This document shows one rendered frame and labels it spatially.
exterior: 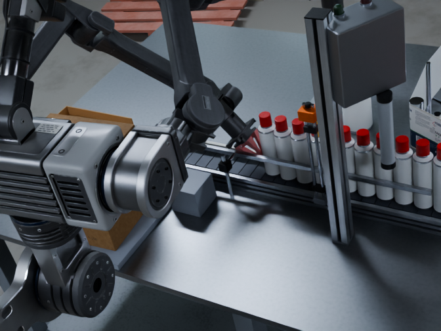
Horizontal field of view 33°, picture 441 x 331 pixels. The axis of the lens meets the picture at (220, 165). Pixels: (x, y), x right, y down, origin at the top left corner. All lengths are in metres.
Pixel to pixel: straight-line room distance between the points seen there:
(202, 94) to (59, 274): 0.47
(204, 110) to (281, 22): 3.47
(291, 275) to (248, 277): 0.11
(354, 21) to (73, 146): 0.66
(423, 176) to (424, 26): 2.75
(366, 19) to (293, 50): 1.24
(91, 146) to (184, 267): 0.79
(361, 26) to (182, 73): 0.40
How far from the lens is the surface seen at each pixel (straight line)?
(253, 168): 2.21
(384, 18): 1.64
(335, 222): 1.95
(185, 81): 1.47
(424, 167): 1.92
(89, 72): 4.80
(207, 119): 1.40
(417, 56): 2.63
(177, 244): 2.10
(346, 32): 1.59
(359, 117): 2.25
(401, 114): 2.35
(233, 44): 2.96
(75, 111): 2.76
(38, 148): 1.35
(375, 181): 1.98
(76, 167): 1.28
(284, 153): 2.07
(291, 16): 4.91
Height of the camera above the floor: 2.24
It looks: 37 degrees down
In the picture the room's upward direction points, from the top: 13 degrees counter-clockwise
